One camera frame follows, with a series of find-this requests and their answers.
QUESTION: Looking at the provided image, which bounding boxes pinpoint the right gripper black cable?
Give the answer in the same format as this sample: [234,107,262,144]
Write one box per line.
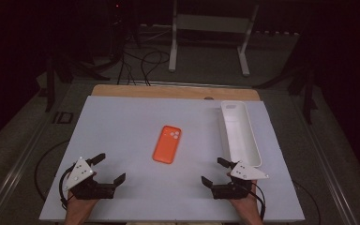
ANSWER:
[247,182,267,221]

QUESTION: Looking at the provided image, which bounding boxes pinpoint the white metal stand frame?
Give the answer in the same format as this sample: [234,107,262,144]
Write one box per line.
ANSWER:
[168,0,261,78]

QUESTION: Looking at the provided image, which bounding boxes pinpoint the person's left hand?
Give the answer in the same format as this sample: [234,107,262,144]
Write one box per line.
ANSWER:
[66,190,99,216]

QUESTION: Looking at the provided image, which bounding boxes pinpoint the black floor cable loop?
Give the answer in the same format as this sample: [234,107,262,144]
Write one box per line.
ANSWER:
[292,180,323,225]
[34,139,71,203]

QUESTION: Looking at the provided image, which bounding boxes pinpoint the white oblong plastic bin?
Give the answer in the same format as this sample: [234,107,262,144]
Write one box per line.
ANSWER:
[219,100,263,169]

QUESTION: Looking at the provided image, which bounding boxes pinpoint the wooden table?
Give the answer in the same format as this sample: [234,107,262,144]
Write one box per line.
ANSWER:
[91,83,261,102]

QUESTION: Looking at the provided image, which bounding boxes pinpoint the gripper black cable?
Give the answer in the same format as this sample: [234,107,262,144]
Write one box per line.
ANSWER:
[247,182,267,221]
[58,167,76,210]

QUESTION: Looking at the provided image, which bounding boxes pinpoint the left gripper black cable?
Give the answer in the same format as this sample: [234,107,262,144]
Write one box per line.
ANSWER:
[58,167,76,210]

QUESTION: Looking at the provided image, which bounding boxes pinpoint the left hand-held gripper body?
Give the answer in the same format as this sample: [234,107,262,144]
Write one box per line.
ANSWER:
[64,157,116,201]

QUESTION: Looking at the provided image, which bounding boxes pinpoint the white table board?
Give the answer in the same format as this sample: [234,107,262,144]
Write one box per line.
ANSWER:
[38,95,306,223]

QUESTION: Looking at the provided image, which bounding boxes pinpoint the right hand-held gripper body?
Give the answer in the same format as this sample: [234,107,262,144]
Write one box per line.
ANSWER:
[211,160,270,201]

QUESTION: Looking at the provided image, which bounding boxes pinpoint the orange phone case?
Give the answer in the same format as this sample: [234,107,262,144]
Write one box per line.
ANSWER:
[152,125,183,165]

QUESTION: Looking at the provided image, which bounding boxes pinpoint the dark power strip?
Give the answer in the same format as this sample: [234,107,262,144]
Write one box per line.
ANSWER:
[253,30,301,37]

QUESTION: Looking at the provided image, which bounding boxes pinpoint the tangled black floor cables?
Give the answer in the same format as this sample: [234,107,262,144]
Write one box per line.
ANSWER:
[116,50,172,87]

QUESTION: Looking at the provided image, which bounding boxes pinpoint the person's right hand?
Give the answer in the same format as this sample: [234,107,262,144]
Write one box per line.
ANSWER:
[227,180,261,216]

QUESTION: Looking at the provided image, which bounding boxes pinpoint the black tripod stand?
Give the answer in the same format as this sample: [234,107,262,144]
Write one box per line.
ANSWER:
[252,31,321,126]
[44,54,111,113]

